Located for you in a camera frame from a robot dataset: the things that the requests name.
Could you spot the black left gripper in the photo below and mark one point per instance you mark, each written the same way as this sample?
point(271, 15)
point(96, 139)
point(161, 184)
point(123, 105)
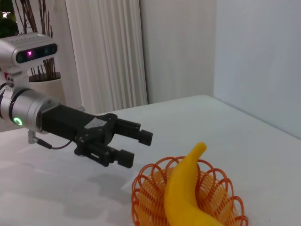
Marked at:
point(63, 124)

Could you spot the yellow banana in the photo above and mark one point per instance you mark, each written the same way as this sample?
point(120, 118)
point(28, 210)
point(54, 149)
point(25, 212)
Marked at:
point(183, 190)

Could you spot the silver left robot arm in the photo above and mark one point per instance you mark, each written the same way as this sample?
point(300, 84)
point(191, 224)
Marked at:
point(26, 108)

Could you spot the white pleated curtain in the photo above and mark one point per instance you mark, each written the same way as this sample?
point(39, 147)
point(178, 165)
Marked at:
point(108, 54)

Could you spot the white pot with brown twigs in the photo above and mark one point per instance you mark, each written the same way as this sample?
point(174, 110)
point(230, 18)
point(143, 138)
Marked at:
point(47, 88)

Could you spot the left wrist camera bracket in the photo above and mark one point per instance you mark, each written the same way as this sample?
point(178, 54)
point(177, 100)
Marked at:
point(10, 78)

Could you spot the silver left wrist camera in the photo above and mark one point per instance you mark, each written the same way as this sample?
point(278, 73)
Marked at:
point(30, 51)

